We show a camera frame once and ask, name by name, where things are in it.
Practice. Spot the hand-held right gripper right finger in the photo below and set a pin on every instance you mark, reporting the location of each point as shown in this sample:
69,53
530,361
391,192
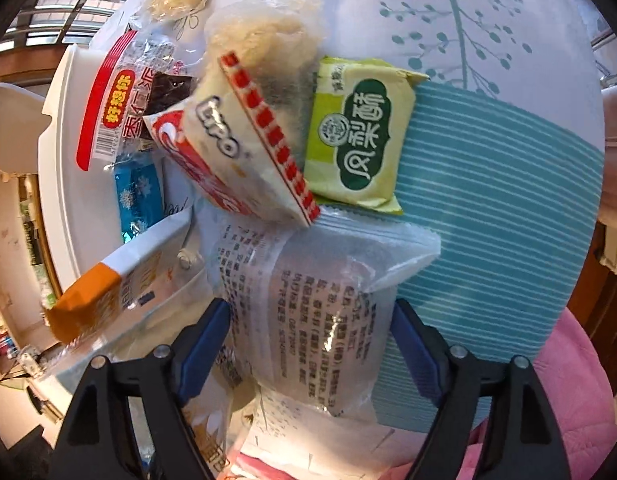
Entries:
413,345

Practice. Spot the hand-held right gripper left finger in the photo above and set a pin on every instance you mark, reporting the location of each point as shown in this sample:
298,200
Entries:
208,345

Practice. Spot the clear printed snack packet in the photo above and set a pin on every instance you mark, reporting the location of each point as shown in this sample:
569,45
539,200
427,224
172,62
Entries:
313,300

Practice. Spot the white plastic tray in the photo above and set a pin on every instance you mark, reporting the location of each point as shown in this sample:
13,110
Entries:
63,185

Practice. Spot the red-edged dark cake packet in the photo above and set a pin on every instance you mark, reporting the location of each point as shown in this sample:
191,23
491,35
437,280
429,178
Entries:
113,110

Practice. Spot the white printed bread packet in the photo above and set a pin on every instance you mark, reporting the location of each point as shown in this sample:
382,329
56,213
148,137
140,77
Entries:
208,440

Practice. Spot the orange white snack packet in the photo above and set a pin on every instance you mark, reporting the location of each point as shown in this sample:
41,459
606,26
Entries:
88,300

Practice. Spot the pink garment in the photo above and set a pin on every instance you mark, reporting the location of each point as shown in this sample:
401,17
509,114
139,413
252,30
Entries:
563,385

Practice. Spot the blue snowflake snack packet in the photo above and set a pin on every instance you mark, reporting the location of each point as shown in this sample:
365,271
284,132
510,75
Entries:
138,195

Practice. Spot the wooden furniture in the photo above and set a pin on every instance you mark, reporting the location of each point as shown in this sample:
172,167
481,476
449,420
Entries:
598,310

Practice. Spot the teal tree-print tablecloth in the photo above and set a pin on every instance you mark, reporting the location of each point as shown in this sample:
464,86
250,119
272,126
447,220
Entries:
488,160

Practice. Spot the red white snack packet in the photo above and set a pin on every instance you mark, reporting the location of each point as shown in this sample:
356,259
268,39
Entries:
223,145

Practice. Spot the green pastry packet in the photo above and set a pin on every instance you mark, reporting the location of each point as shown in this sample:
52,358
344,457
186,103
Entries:
358,140

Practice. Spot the cluttered shelf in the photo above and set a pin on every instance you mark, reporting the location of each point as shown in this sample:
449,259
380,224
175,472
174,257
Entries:
8,260

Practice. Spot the puffed rice cake packet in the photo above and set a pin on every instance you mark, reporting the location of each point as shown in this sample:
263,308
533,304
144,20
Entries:
268,30

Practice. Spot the window grille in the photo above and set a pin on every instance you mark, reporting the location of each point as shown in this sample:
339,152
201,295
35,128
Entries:
53,15

